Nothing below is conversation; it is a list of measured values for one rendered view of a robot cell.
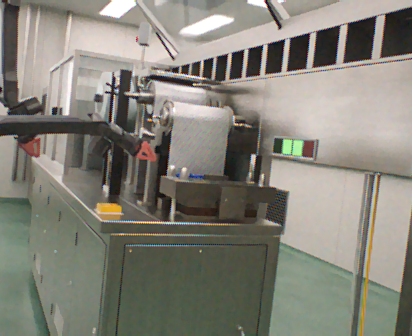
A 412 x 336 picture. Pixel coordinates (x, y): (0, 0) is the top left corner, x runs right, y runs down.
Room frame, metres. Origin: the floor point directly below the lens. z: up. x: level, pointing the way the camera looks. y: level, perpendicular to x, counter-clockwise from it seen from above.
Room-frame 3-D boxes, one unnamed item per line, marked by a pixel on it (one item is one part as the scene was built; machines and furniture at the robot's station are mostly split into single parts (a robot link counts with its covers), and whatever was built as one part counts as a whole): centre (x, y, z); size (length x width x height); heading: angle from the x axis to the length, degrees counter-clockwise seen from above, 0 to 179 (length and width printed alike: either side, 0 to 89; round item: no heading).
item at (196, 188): (1.75, -0.05, 1.00); 0.40 x 0.16 x 0.06; 115
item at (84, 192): (2.71, 0.54, 0.88); 2.52 x 0.66 x 0.04; 25
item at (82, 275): (2.72, 0.53, 0.43); 2.52 x 0.64 x 0.86; 25
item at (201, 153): (1.84, 0.04, 1.11); 0.23 x 0.01 x 0.18; 115
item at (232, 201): (1.67, -0.10, 0.96); 0.10 x 0.03 x 0.11; 115
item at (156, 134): (1.86, 0.22, 1.05); 0.06 x 0.05 x 0.31; 115
